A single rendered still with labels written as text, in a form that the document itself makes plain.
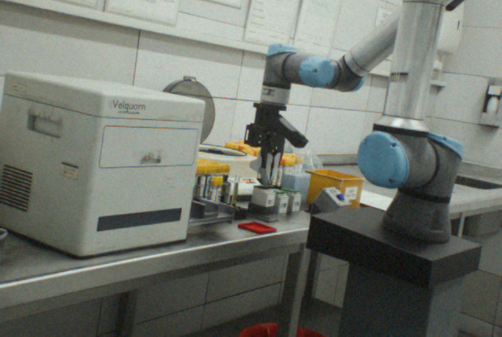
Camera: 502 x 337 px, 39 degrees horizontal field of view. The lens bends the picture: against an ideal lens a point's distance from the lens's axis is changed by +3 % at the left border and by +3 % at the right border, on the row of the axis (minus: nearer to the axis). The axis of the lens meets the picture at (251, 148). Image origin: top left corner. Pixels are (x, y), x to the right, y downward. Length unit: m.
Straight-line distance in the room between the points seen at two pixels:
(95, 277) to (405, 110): 0.70
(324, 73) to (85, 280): 0.77
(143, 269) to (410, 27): 0.72
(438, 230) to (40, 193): 0.85
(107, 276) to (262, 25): 1.53
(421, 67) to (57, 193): 0.76
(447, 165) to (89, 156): 0.78
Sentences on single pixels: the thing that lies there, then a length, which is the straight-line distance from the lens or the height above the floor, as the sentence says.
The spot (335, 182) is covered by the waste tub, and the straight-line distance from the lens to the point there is 2.07.
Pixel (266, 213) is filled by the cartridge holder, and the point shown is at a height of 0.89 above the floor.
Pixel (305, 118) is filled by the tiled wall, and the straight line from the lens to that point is 2.97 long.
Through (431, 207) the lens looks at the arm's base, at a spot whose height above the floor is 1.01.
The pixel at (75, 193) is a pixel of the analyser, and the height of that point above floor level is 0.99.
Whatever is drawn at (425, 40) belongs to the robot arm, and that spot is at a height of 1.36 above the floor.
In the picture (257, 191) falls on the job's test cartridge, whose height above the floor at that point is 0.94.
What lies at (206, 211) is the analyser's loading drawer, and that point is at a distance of 1.58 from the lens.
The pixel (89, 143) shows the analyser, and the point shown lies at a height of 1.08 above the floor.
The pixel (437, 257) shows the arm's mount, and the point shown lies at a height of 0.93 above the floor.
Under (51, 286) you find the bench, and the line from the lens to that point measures 1.21.
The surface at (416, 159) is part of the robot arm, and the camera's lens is 1.50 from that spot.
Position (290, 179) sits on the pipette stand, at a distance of 1.97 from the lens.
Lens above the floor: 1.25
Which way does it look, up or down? 7 degrees down
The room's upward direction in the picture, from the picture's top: 9 degrees clockwise
